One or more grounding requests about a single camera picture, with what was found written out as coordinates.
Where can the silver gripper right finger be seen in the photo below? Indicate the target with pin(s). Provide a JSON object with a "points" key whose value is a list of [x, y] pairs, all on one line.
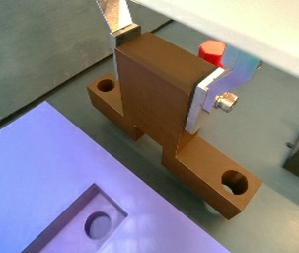
{"points": [[213, 92]]}

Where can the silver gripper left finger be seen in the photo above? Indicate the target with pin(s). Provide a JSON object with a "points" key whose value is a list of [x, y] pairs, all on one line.
{"points": [[122, 27]]}

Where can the brown T-shaped block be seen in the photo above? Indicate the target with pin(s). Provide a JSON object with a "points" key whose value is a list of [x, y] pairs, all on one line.
{"points": [[146, 99]]}

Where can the purple board with slot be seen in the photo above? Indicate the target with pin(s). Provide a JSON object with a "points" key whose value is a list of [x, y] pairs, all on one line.
{"points": [[71, 200]]}

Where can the red hexagonal peg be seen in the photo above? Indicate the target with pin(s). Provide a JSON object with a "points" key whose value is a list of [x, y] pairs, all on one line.
{"points": [[211, 51]]}

